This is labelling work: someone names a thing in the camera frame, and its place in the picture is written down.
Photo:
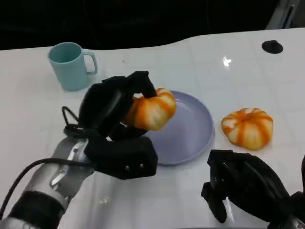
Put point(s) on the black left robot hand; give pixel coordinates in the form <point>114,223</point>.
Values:
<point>102,107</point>

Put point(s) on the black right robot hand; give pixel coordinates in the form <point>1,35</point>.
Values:
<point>252,184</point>

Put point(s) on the small orange white bread roll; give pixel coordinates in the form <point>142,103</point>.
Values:
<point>152,112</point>

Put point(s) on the pale green mug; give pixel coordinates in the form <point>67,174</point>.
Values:
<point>69,69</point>

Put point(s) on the large orange white bread roll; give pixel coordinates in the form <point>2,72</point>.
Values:
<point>247,130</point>

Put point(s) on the lilac plate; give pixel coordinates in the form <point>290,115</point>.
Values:
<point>188,133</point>

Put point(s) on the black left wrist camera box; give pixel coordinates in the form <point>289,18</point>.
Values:
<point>126,155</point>

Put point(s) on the grey metal frame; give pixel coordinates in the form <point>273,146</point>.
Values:
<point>282,13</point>

